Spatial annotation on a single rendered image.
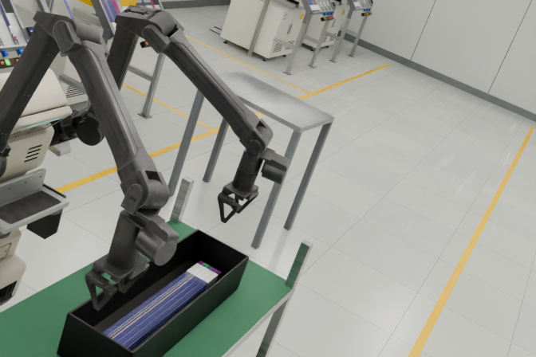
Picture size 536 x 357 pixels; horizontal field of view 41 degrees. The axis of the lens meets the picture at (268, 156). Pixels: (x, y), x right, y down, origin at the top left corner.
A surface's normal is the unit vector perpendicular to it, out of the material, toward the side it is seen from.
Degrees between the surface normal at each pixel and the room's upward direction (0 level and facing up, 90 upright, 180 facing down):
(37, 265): 0
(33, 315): 0
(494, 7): 90
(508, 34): 90
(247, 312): 0
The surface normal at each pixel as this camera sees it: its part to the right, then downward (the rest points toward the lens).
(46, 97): 0.81, -0.37
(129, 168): -0.42, -0.11
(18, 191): 0.86, 0.43
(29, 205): 0.32, -0.88
